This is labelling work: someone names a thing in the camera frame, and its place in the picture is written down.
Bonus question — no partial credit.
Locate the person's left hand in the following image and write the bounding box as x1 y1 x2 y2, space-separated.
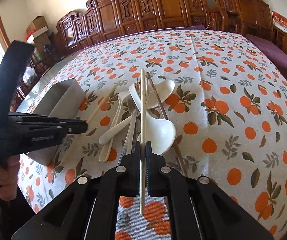
0 154 21 201

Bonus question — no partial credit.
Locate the metal fork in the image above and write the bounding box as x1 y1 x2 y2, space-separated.
119 77 141 167

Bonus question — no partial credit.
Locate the white oval spoon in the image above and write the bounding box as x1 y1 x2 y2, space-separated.
99 79 176 145

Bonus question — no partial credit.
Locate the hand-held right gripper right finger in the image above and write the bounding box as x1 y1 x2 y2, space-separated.
145 141 275 240

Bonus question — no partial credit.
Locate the brown chopstick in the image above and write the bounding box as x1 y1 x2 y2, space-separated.
146 72 188 177

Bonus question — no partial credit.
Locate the cream chopstick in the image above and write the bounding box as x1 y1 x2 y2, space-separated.
140 68 145 215

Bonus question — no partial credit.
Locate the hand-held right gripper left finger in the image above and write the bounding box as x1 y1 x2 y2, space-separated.
11 141 143 240

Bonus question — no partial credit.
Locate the cardboard box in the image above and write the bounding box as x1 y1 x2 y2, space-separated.
26 16 49 44

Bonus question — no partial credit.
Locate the orange print tablecloth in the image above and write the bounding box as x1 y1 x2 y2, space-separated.
17 29 287 240

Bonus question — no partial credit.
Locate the large white soup spoon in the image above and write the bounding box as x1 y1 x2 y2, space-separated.
129 83 177 156

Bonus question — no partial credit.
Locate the clear plastic bag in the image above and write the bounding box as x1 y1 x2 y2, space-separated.
23 67 38 85

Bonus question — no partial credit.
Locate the bamboo chopstick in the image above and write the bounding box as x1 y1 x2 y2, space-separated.
87 85 119 124

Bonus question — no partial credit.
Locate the metal utensil container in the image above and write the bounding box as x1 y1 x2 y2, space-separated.
27 78 87 166

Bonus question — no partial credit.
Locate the red gift box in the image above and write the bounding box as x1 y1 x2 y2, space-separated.
272 10 287 28

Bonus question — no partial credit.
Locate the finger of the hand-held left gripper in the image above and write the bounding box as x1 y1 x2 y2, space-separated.
9 112 88 134
21 130 67 153

